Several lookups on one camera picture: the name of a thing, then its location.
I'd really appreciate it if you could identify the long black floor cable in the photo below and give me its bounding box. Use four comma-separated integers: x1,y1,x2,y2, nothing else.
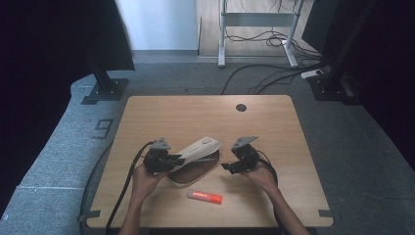
220,62,329,96

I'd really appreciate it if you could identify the tangle of black floor cables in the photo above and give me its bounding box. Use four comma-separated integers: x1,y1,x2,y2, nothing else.
224,0,324,63

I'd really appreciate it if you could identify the orange glue stick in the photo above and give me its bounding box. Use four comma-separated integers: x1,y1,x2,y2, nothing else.
187,189,224,206

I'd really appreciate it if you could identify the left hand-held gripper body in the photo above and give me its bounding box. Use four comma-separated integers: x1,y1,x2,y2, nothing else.
142,137,173,176

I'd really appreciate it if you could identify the dark curtain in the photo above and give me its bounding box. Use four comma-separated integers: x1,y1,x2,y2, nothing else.
0,0,136,210
300,0,415,165

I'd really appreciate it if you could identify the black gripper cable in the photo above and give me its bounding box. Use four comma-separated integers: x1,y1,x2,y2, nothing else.
103,140,158,235
254,149,280,188

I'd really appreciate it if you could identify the white power strip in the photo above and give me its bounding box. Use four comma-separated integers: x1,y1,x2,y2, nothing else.
300,69,324,80

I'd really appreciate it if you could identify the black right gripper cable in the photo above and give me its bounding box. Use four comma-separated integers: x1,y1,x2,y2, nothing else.
254,149,280,188

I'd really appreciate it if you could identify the cream pencil case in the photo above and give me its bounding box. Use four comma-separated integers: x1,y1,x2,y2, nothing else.
166,135,223,189

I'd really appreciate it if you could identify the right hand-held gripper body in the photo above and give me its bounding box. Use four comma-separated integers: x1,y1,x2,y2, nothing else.
231,135,262,174

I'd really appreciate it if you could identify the person's left hand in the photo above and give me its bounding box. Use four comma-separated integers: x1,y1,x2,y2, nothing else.
131,162,169,202

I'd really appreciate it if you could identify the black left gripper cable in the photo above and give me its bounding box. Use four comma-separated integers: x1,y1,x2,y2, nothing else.
103,140,158,235

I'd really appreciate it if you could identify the black metal stand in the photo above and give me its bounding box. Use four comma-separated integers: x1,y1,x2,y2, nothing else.
307,0,364,106
80,48,130,106

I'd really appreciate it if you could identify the person's right hand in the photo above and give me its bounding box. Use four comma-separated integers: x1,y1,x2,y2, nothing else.
240,161,279,195

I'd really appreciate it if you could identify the white metal desk frame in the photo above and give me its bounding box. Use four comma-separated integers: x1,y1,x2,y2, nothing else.
217,0,306,69

